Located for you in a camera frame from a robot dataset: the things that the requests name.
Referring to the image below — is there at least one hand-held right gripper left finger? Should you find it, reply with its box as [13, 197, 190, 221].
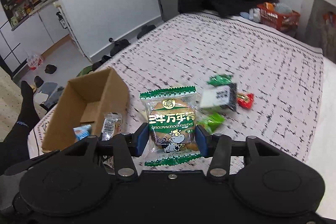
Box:
[62, 123, 148, 178]

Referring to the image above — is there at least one black and white printed blanket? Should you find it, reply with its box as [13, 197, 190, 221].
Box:
[28, 13, 324, 164]

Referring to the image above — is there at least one red and white plastic bag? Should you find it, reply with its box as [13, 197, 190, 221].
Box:
[26, 53, 45, 70]

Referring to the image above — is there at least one person's left leg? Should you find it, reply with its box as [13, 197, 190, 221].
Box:
[0, 81, 41, 176]

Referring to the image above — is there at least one blue snack packet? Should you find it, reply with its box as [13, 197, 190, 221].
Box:
[73, 124, 92, 142]

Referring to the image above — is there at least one dark green white snack packet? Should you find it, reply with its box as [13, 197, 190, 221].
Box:
[200, 83, 237, 112]

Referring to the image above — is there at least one red snack packet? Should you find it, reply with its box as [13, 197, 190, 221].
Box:
[237, 92, 255, 109]

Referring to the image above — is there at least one green cake packet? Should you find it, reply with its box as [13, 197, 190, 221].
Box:
[140, 86, 202, 167]

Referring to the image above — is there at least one black shoe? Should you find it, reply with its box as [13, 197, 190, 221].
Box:
[92, 55, 112, 71]
[110, 39, 130, 55]

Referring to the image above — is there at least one clear snack packet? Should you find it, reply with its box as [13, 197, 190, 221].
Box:
[101, 112, 123, 141]

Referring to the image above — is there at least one brown cardboard box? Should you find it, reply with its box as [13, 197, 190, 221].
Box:
[42, 67, 130, 153]

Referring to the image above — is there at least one red plastic basket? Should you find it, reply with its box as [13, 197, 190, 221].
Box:
[257, 2, 300, 31]

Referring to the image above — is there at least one dark desk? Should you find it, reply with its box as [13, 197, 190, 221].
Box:
[302, 0, 336, 56]

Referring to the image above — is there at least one green cartoon floor mat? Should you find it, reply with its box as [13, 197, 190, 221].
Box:
[79, 65, 93, 77]

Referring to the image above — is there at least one kitchen counter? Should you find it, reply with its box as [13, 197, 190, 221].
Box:
[26, 0, 58, 17]

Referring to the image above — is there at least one light green snack packet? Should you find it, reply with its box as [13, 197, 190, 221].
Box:
[197, 112, 225, 134]

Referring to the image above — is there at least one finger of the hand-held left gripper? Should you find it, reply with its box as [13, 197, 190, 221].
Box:
[4, 150, 61, 176]

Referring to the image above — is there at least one black slipper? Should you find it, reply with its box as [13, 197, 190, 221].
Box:
[136, 25, 156, 39]

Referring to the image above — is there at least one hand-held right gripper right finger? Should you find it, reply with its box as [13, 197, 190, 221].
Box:
[196, 126, 281, 178]

